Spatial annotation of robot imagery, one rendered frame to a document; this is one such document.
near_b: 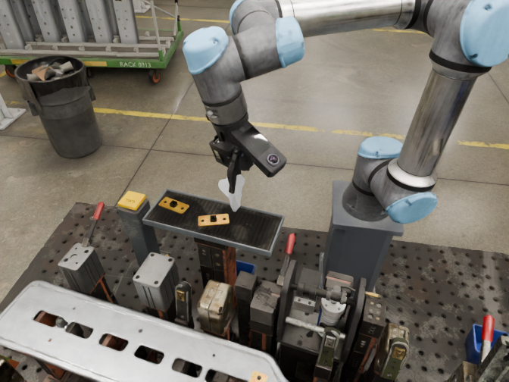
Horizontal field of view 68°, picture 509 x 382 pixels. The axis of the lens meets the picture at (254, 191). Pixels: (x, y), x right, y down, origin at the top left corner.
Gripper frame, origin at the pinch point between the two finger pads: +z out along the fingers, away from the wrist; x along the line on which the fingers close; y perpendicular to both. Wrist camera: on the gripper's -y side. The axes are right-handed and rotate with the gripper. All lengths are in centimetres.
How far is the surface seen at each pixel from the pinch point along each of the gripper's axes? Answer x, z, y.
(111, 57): -114, 93, 354
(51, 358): 56, 22, 26
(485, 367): -5, 30, -50
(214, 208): 1.9, 17.5, 21.9
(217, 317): 22.9, 26.1, 2.2
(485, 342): -11, 33, -48
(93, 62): -97, 90, 362
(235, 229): 3.6, 18.4, 11.7
